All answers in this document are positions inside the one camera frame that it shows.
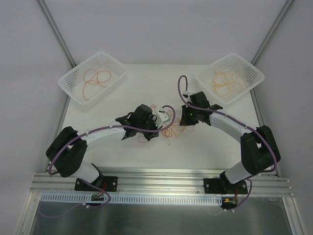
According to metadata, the orange cable tangle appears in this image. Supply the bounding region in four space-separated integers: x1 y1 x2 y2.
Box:
137 104 186 143

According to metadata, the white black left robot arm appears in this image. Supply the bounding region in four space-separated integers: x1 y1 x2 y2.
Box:
45 104 170 190

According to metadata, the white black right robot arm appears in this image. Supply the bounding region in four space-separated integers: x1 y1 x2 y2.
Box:
180 92 281 194

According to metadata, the white plastic basket right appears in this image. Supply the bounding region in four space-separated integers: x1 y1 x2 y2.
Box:
195 53 265 105

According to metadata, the white plastic basket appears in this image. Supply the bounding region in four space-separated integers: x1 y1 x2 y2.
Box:
195 53 265 105
57 51 127 108

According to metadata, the white plastic basket left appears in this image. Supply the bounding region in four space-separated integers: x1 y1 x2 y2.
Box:
57 51 127 108

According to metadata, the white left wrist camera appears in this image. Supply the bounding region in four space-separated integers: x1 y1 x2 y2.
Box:
156 107 170 126

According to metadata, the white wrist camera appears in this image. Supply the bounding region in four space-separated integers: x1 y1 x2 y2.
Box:
182 91 193 98
156 107 170 126

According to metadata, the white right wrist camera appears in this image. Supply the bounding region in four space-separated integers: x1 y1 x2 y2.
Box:
182 91 193 98

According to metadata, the aluminium table frame rail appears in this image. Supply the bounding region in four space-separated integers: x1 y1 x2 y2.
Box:
30 167 294 198

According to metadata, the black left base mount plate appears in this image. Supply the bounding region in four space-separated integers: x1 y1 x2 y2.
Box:
74 176 118 192

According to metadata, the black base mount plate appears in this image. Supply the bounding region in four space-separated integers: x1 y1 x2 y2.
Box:
203 178 248 195
74 176 118 192

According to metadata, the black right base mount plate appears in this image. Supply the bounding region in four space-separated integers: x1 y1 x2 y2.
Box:
203 178 248 195

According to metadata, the white slotted cable duct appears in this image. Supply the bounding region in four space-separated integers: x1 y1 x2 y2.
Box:
41 193 222 206

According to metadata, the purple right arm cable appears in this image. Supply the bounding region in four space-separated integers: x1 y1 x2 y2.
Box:
177 74 279 212

